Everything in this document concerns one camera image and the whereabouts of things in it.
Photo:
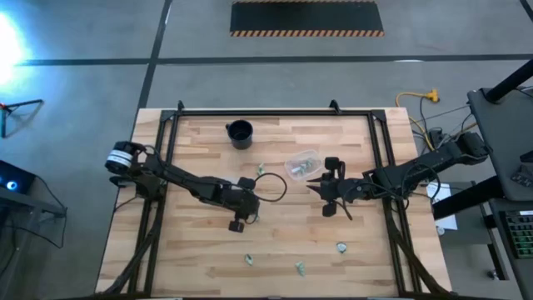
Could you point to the white green wrapper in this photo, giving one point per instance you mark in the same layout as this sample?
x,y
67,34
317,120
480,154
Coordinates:
x,y
298,169
309,163
248,259
260,169
341,247
300,268

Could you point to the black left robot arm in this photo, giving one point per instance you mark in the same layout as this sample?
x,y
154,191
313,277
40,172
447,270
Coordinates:
x,y
187,181

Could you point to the black cart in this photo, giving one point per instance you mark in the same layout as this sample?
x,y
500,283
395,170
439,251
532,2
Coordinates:
x,y
25,204

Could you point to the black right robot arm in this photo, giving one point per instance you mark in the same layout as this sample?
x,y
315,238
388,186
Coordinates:
x,y
416,171

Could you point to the black tripod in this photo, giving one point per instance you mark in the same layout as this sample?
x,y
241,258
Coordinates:
x,y
25,102

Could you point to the shallow clear plastic container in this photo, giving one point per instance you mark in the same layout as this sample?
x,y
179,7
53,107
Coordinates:
x,y
289,166

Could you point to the black beam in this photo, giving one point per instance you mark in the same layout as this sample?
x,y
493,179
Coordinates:
x,y
466,200

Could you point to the black pole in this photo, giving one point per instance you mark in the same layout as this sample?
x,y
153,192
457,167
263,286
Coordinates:
x,y
512,81

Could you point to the black mug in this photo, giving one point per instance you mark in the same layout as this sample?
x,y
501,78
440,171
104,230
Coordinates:
x,y
240,141

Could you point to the white paper sheet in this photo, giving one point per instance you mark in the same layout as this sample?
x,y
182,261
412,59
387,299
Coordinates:
x,y
447,218

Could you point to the black metal table frame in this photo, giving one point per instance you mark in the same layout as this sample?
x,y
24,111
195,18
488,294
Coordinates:
x,y
270,112

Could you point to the black hazard striped mat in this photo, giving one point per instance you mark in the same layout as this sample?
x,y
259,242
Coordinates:
x,y
306,16

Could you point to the black keyboard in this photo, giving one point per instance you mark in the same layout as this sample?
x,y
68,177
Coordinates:
x,y
520,233

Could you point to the black device with blue light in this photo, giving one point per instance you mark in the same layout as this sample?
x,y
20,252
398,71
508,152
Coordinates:
x,y
16,177

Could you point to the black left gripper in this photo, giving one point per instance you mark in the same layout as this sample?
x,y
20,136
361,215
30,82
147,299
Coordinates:
x,y
247,202

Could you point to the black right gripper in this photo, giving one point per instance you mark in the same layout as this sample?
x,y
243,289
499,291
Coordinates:
x,y
337,187

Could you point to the grey desk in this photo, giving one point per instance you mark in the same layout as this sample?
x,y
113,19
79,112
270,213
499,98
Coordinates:
x,y
499,137

